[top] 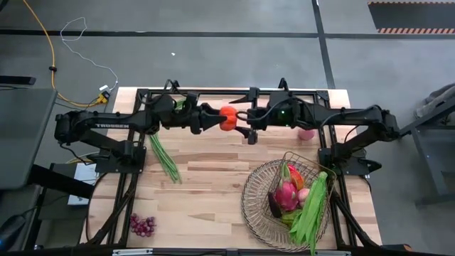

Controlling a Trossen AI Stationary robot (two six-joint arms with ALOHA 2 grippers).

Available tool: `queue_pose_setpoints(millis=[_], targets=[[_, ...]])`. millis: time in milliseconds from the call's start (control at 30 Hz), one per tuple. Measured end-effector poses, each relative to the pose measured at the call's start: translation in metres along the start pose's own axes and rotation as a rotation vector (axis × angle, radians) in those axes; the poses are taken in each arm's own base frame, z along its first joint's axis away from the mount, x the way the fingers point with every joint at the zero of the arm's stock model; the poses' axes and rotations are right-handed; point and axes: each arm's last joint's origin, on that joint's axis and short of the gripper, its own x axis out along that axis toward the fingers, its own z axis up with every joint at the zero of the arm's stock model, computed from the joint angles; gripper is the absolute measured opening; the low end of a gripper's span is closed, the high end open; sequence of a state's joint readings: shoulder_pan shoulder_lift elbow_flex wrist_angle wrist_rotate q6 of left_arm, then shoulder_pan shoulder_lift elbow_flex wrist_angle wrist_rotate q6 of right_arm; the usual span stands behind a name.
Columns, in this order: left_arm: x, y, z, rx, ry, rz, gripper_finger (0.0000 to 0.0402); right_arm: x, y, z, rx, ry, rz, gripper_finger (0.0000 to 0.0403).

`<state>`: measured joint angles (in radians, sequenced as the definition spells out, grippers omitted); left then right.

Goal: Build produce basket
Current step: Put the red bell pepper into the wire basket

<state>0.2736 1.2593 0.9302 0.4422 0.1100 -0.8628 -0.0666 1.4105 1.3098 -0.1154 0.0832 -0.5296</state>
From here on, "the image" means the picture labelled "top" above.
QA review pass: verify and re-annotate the red orange fruit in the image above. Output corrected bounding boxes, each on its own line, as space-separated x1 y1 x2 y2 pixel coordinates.
287 164 306 191

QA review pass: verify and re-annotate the green leafy vegetable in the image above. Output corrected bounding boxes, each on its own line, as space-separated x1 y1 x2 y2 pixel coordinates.
287 171 329 256

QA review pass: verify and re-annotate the purple grape bunch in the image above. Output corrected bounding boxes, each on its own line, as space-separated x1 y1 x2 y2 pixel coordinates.
129 212 158 238

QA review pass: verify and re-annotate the grey metal stand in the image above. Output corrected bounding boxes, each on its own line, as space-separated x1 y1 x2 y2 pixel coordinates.
400 102 455 208

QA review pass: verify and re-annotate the green long beans bundle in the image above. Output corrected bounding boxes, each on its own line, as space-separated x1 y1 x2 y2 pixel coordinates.
148 98 186 185

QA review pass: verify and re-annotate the pink round fruit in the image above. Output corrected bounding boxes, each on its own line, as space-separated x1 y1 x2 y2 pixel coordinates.
297 128 317 142
297 187 311 208

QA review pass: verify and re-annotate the black metal rig frame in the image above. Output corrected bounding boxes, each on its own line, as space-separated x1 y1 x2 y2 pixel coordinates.
81 77 383 255

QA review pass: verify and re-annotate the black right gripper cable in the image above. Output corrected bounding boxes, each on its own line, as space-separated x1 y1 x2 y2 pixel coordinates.
236 101 285 122

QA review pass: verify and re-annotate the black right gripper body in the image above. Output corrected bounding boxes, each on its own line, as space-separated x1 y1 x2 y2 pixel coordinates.
247 86 300 146

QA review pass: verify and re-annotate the black hazard striped mat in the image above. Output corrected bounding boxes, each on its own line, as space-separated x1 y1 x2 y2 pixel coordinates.
367 1 455 36

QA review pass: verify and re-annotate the pink dragon fruit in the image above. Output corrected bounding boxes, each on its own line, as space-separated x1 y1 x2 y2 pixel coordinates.
274 161 300 213

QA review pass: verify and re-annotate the black flat bar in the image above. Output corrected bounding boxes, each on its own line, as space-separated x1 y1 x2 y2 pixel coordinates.
0 75 37 86

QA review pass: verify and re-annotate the white box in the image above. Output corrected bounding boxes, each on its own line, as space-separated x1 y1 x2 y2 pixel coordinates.
66 162 100 207

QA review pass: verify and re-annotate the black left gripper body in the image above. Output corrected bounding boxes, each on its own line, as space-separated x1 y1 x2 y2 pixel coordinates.
173 91 203 136

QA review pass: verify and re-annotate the yellow cable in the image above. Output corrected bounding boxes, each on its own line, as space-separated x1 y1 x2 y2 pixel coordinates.
21 0 109 108

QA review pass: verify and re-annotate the wire produce basket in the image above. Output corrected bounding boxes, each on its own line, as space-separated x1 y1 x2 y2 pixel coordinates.
265 151 338 234

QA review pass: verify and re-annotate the thin white cable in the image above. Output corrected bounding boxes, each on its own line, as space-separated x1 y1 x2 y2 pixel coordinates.
59 16 119 92

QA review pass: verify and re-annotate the green bell pepper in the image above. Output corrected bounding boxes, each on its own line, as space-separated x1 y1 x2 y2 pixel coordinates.
281 208 304 228

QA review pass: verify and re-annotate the silver metal bracket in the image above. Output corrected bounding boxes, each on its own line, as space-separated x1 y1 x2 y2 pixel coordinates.
311 250 352 256
112 248 154 256

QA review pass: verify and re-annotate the black rounded device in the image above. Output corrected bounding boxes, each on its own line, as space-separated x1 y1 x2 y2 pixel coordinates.
0 213 28 252

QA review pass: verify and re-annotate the dark purple eggplant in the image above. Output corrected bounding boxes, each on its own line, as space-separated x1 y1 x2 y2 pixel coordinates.
267 191 284 219

